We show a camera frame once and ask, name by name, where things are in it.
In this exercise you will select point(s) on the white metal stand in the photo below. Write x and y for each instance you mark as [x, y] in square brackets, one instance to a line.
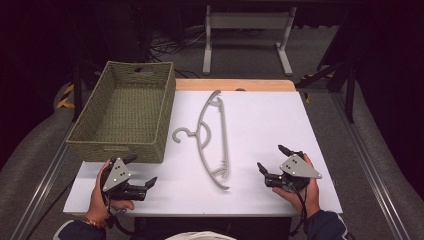
[246, 20]

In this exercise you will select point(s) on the wooden table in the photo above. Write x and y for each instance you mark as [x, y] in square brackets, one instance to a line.
[233, 85]

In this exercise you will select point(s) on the yellow black floor tape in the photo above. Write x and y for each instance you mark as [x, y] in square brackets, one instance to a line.
[66, 96]

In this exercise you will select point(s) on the white board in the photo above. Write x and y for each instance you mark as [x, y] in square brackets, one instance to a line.
[260, 133]

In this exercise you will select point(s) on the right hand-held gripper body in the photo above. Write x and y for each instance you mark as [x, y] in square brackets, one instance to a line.
[296, 168]

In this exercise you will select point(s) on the green woven basket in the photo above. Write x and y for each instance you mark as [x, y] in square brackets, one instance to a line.
[126, 110]

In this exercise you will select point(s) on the person's right hand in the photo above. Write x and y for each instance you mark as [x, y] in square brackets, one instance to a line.
[311, 196]

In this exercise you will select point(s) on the grey floor rail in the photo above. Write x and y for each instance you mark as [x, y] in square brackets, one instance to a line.
[373, 166]
[40, 193]

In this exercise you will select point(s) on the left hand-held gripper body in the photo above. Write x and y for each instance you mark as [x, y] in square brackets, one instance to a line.
[116, 175]

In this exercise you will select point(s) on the person's left hand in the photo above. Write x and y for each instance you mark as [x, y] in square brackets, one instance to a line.
[96, 203]

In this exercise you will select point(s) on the black metal stand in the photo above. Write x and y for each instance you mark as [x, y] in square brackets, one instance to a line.
[78, 86]
[348, 86]

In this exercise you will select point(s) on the white cloth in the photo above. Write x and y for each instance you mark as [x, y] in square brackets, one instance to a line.
[200, 236]

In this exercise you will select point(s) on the grey plastic clothes hanger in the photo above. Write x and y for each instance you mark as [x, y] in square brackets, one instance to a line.
[225, 133]

